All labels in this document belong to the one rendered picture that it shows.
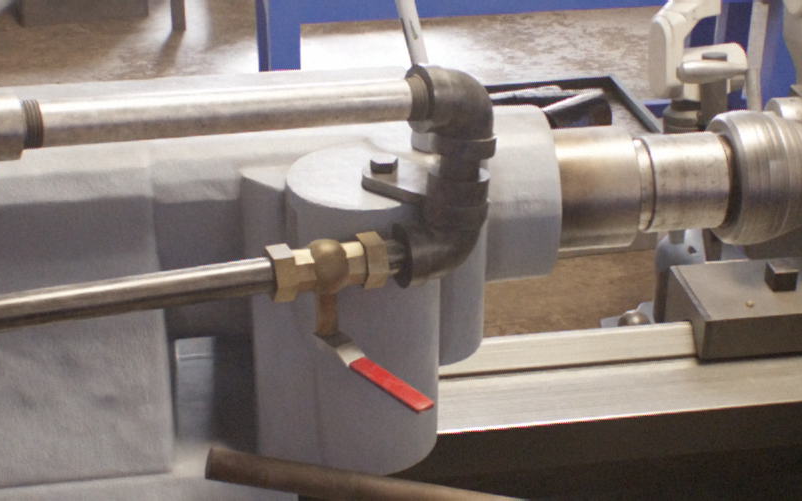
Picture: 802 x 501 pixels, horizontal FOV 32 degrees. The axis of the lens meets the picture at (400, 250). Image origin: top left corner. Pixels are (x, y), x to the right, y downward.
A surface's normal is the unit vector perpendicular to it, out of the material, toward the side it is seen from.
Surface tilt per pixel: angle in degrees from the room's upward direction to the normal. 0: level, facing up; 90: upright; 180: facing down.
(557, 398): 0
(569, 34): 0
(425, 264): 81
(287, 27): 90
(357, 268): 68
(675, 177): 59
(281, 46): 90
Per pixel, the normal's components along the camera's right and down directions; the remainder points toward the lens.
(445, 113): 0.44, 0.55
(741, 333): 0.15, 0.47
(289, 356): -0.58, 0.20
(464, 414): 0.00, -0.88
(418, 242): 0.31, -0.32
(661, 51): -0.96, 0.14
